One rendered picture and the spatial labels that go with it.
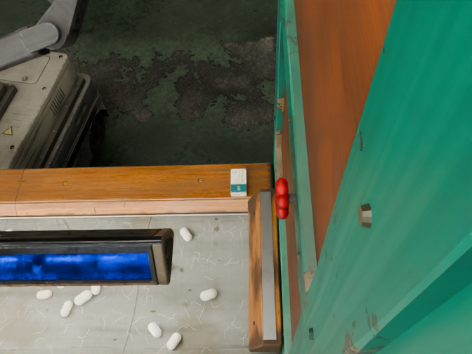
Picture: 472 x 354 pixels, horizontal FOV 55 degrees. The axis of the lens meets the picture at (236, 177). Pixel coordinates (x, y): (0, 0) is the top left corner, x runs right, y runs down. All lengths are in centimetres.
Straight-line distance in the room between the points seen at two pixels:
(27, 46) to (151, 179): 37
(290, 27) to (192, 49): 184
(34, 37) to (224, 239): 54
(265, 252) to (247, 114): 131
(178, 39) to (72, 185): 149
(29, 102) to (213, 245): 97
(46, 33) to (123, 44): 160
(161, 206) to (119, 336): 28
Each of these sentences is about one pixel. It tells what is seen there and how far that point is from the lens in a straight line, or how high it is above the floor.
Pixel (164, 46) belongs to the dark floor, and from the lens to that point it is 244.
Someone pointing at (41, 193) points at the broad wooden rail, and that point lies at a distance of 112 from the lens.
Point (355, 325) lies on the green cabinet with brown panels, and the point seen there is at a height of 147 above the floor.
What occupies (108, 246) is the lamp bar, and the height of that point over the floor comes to 111.
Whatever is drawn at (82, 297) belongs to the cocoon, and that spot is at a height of 76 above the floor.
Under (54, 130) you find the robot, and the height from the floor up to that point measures 37.
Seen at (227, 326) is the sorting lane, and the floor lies 74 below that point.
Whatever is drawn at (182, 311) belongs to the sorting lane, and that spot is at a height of 74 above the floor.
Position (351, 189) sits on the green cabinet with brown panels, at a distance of 18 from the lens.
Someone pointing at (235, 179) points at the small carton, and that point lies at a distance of 100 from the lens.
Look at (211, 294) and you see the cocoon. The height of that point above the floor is 76.
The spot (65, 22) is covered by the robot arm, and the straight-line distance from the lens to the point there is 93.
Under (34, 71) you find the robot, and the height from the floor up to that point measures 47.
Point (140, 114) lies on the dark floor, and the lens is 217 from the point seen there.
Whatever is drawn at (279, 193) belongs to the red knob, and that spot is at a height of 126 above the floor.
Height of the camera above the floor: 165
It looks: 60 degrees down
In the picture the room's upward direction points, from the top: 6 degrees counter-clockwise
